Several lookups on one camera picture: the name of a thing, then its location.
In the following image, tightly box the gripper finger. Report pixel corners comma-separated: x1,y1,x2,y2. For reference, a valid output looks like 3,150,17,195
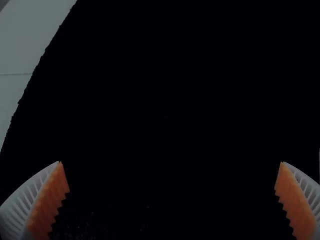
0,160,71,240
274,161,320,240

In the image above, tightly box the black mat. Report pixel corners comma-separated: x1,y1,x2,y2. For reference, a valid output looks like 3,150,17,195
0,0,320,240

